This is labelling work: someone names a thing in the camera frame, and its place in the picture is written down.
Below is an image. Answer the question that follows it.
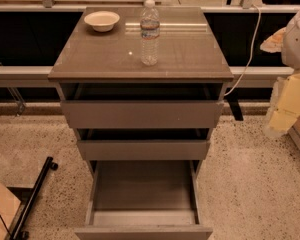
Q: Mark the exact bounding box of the grey open bottom drawer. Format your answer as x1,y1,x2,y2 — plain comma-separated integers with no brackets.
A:
75,160,212,240

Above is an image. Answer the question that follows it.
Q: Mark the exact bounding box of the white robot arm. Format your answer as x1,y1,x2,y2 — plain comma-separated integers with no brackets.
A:
260,10,300,138

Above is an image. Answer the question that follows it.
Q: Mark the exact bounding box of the cardboard box at left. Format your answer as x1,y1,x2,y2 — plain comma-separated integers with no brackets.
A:
0,182,21,240

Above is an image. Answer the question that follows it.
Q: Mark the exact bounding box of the black cable at left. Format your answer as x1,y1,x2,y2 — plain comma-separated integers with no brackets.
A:
0,201,12,237

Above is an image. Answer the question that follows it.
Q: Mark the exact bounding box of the black wheeled stand leg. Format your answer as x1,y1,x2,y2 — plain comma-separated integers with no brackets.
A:
9,156,58,240

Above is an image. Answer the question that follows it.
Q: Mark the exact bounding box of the black bracket behind cabinet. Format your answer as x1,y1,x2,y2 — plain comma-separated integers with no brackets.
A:
226,90,243,121

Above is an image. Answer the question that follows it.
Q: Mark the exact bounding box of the white paper bowl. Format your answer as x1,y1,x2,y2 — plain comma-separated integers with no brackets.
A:
84,11,120,32

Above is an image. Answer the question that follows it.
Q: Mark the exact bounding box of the grey drawer cabinet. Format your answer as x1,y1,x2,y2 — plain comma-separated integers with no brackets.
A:
47,5,235,240

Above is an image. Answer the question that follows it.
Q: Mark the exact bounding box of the grey top drawer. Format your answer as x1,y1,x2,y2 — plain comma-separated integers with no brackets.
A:
61,83,223,129

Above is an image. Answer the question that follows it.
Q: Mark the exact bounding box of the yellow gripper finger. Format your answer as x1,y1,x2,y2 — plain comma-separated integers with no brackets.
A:
260,28,286,53
265,71,300,138

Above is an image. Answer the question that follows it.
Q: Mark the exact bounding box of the white cable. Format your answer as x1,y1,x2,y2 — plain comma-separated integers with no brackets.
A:
223,4,262,97

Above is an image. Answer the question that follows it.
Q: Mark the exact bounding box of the grey middle drawer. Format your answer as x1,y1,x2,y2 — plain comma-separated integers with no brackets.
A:
77,129,210,161

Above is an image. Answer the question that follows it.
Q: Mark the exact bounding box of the clear plastic water bottle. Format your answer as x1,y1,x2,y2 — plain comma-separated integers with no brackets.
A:
140,0,160,66

